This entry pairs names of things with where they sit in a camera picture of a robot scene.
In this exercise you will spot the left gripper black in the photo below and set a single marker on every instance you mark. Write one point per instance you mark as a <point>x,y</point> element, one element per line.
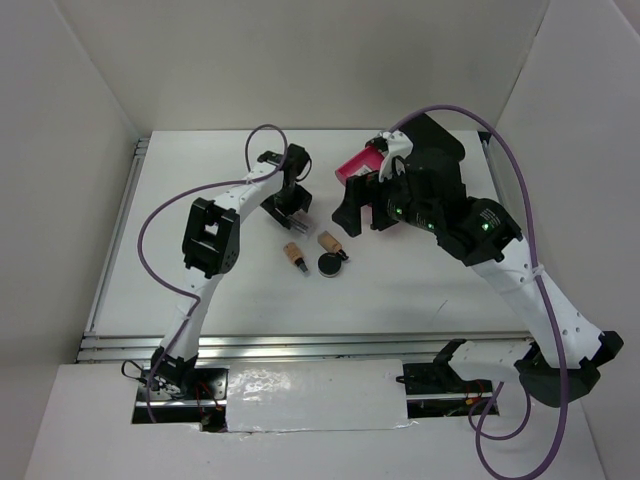
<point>302,200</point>

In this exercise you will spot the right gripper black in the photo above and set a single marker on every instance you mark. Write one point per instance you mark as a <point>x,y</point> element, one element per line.
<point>358,192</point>

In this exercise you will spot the clear eyelash box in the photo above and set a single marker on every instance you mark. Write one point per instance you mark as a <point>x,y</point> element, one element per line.
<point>303,223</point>

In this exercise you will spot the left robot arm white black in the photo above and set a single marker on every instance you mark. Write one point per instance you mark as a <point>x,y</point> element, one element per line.
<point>211,248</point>

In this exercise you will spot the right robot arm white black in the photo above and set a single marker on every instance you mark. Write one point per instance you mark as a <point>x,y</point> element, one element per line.
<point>561,362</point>

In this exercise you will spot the beige foundation bottle left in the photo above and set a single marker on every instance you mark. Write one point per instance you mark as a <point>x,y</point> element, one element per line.
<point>296,257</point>

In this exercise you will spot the beige foundation tube right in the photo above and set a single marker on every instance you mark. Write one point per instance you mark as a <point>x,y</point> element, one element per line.
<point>332,245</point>

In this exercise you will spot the black round compact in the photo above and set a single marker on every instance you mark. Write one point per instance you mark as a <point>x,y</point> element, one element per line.
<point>329,265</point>

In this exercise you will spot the black drawer organizer case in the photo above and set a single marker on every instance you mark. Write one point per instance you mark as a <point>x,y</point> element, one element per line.
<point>440,155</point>

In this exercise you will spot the white glossy cover plate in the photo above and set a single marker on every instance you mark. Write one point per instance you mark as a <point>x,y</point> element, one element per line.
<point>328,395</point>

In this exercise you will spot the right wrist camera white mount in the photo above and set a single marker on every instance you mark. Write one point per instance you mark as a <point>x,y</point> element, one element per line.
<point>390,145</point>

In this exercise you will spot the aluminium left rail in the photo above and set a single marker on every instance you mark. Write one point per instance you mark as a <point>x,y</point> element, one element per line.
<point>139,154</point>

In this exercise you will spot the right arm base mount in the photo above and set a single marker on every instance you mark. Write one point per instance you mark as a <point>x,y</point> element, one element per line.
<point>429,396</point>

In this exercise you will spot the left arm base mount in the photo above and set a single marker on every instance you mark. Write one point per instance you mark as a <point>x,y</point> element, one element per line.
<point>202,401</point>

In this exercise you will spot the aluminium front rail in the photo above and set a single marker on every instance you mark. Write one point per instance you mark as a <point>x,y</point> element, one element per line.
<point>212,349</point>

